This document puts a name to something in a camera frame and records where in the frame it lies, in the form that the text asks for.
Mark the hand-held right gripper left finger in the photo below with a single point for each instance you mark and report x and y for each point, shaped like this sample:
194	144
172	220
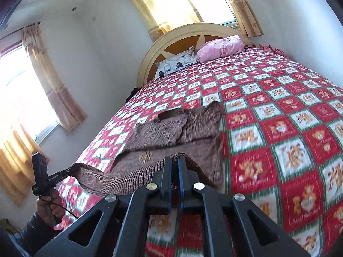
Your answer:
168	182

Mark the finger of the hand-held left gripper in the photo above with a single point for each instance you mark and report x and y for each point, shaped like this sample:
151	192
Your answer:
67	171

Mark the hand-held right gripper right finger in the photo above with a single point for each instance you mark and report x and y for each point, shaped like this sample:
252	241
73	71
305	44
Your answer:
182	182

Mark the brown knitted sun-pattern sweater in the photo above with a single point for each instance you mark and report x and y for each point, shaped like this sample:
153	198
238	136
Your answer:
160	131

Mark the person's left forearm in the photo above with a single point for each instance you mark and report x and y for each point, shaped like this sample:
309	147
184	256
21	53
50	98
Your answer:
32	233

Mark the person's left hand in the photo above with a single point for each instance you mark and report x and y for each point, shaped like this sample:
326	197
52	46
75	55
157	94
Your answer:
52	206

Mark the yellow curtain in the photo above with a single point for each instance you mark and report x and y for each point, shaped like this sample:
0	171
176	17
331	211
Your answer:
59	91
18	166
160	8
246	13

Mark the side window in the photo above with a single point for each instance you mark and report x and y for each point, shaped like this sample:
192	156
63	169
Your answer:
24	91

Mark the dark cloth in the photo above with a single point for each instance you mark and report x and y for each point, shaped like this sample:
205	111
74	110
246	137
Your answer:
131	95

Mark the red checkered bear bedspread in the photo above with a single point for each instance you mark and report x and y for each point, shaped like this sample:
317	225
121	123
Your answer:
281	128

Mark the white patterned pillow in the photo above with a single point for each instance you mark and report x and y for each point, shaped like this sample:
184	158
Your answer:
176	63

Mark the cream wooden headboard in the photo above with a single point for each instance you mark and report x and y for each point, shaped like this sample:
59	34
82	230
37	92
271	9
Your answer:
150	56

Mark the pink pillow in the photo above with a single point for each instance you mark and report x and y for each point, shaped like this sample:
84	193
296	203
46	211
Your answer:
221	48

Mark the pink fringed cloth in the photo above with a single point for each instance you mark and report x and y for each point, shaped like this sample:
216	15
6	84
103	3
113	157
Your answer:
270	49

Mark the window behind headboard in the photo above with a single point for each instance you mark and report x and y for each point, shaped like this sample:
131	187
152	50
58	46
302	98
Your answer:
211	2

